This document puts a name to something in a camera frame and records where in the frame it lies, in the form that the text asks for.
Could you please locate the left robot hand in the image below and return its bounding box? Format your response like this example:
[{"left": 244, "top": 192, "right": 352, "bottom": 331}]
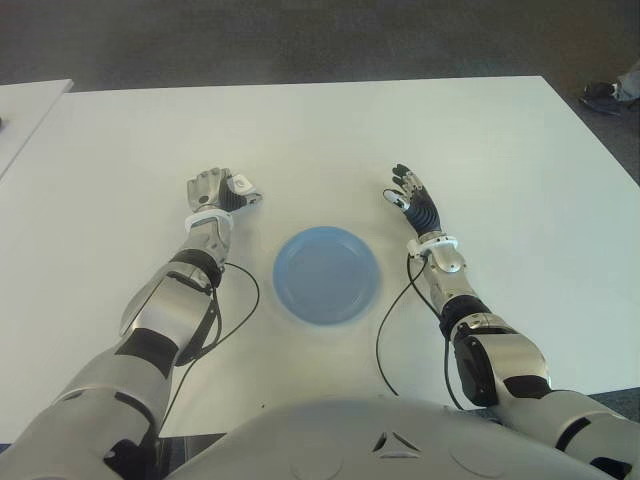
[{"left": 185, "top": 168, "right": 265, "bottom": 212}]

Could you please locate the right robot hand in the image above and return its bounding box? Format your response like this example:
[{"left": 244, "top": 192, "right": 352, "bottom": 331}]
[{"left": 382, "top": 161, "right": 444, "bottom": 236}]

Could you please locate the white charger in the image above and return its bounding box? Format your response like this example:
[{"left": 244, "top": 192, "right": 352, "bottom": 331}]
[{"left": 227, "top": 172, "right": 257, "bottom": 196}]

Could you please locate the blue plate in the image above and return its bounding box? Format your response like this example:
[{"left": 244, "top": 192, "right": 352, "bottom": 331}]
[{"left": 272, "top": 225, "right": 385, "bottom": 327}]

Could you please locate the white side table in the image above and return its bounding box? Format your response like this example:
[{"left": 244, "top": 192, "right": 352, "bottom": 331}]
[{"left": 0, "top": 78, "right": 74, "bottom": 179}]

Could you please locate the black shoe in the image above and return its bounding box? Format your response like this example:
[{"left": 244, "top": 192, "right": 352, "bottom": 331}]
[{"left": 578, "top": 81, "right": 624, "bottom": 117}]

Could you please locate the grey robot torso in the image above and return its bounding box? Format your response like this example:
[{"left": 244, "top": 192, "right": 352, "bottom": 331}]
[{"left": 152, "top": 394, "right": 601, "bottom": 480}]

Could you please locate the grey trouser leg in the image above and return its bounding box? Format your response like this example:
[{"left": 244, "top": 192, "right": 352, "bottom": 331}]
[{"left": 615, "top": 69, "right": 640, "bottom": 101}]

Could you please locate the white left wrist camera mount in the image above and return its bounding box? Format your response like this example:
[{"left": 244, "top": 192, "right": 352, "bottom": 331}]
[{"left": 183, "top": 208, "right": 235, "bottom": 232}]

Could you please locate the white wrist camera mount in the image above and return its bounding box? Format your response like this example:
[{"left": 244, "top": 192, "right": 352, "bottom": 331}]
[
  {"left": 183, "top": 208, "right": 235, "bottom": 232},
  {"left": 405, "top": 233, "right": 460, "bottom": 259}
]

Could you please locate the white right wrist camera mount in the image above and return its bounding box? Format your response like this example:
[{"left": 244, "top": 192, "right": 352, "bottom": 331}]
[{"left": 405, "top": 233, "right": 460, "bottom": 259}]

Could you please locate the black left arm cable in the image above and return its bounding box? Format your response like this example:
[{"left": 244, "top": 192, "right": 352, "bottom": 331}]
[{"left": 159, "top": 262, "right": 261, "bottom": 436}]

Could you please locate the long black right arm cable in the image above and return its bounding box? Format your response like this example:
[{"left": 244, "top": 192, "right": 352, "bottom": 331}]
[{"left": 375, "top": 254, "right": 426, "bottom": 399}]

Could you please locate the short black right arm cable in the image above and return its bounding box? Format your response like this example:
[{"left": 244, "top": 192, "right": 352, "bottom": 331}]
[{"left": 407, "top": 257, "right": 481, "bottom": 411}]

